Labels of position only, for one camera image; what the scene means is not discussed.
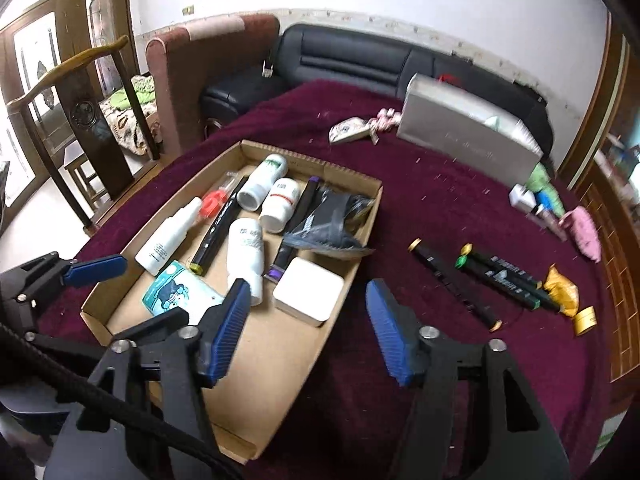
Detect light green cloth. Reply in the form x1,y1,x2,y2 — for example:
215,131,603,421
109,87,157,109

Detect green terry towel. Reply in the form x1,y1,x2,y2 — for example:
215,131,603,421
527,161,566,217

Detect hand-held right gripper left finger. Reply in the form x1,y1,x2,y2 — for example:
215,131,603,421
42,278,252,480

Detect brown fabric armchair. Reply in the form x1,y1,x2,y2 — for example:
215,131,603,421
145,13,282,160

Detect teal tissue packet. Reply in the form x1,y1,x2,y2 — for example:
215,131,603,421
141,259,226,318

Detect wooden partition counter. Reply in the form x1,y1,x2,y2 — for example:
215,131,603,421
555,15,640,391

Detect plain white bottle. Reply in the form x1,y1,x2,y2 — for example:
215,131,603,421
226,218,265,307

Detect leaf patterned cushion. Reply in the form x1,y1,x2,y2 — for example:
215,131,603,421
99,74,167,157

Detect white charger plug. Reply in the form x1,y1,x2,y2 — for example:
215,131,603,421
508,184,539,214

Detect wooden glass door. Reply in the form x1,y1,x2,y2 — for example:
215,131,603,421
0,0,141,221

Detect black leather sofa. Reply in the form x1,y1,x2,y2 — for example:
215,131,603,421
200,22,555,158

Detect dark wooden chair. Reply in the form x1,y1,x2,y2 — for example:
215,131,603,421
6,35,162,233

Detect black foil bag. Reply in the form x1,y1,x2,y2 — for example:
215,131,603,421
281,187,377,262

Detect gold foil packet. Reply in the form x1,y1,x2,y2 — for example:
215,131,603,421
542,264,581,317

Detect pink terry towel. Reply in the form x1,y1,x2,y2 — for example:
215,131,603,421
556,205,603,264

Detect white bottle red label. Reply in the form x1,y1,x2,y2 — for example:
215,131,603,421
258,178,301,234

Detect black braided cable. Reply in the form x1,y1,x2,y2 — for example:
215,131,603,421
0,321,236,480

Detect white spray bottle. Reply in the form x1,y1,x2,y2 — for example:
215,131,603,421
135,196,202,277

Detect black marker gold ends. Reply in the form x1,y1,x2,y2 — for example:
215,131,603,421
189,175,249,277
407,238,502,333

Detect white bottle green print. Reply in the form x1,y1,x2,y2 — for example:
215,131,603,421
236,153,289,212

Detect charm with braided cord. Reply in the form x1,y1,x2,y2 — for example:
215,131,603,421
328,108,404,147

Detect black marker yellow ends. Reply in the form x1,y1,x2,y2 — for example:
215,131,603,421
460,242,545,291

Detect red number candle packet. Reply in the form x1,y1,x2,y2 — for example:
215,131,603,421
197,170,242,223

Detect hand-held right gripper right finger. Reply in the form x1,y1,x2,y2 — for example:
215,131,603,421
365,279,571,480

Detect yellow round jar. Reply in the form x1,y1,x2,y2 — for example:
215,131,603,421
571,305,597,337

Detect grey rectangular box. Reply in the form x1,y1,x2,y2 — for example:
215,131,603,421
396,73,544,187

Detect black marker purple ends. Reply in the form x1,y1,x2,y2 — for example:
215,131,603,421
265,176,321,282

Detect wooden stool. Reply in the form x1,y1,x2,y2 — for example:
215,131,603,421
63,151,110,213

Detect black marker green ends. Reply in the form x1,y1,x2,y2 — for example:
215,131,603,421
452,256,543,311

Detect white square box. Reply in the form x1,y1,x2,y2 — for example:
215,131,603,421
272,256,346,328

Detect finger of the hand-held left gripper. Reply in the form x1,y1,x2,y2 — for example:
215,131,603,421
0,253,129,307
22,308,192,361

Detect cardboard box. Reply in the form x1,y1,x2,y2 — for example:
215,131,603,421
80,139,385,463

